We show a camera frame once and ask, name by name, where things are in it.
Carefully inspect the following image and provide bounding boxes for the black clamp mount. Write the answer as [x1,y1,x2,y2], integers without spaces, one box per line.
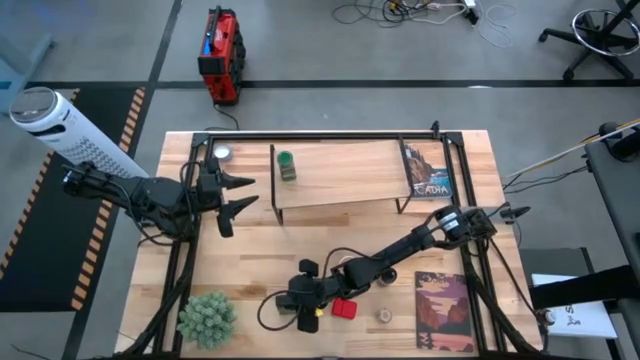
[498,203,532,222]

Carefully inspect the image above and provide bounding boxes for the black flat bar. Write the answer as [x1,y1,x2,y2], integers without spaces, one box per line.
[528,264,640,311]

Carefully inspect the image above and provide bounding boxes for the white paper sheet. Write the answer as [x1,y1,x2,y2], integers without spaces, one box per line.
[530,273,619,340]

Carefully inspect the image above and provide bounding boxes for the purple canyon poster card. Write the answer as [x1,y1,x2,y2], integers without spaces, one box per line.
[414,270,476,353]

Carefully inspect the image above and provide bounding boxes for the black floor cable tangle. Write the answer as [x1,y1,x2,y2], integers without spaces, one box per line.
[332,0,464,27]

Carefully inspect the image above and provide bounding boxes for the black power station cable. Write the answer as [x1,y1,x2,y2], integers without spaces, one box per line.
[203,102,241,132]

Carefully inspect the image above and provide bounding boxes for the white floor cable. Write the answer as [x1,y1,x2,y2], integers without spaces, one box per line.
[477,3,517,50]

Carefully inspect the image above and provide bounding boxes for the green artificial potted plant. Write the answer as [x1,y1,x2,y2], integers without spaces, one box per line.
[175,291,239,351]

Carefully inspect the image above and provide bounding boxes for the red black portable power station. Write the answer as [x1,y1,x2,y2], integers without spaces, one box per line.
[197,5,247,106]

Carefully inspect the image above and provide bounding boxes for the grey side table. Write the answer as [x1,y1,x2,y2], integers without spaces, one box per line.
[583,139,640,281]

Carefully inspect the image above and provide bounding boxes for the black aluminium table frame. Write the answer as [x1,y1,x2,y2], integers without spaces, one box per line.
[112,119,549,360]

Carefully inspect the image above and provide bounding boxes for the green-lidded spice jar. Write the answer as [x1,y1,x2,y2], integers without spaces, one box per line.
[276,150,298,183]

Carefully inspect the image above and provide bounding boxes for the paprika tin red lid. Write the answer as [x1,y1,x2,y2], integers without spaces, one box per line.
[330,297,359,321]

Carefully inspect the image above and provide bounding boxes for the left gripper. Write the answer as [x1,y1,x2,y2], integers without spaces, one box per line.
[196,157,261,239]

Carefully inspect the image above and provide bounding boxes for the black mat orange stripes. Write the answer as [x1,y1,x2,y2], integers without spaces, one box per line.
[0,87,147,313]

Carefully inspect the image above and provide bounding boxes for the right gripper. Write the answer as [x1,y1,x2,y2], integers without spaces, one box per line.
[287,258,334,335]

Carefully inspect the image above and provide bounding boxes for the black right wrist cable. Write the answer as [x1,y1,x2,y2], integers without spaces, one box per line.
[256,289,301,333]

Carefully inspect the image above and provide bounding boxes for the pale blue furniture piece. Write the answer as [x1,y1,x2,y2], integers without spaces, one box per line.
[0,32,56,115]

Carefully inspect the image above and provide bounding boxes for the white tower fan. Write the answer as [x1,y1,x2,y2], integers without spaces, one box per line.
[8,86,150,180]

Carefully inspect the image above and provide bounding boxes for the dark green pepper tin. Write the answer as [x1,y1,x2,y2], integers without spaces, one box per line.
[275,293,300,317]

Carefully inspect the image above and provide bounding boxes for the black office chair base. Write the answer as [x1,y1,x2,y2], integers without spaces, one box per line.
[537,0,640,82]

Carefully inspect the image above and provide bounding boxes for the Acadia poster card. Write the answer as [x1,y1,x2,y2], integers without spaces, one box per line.
[398,136,454,201]

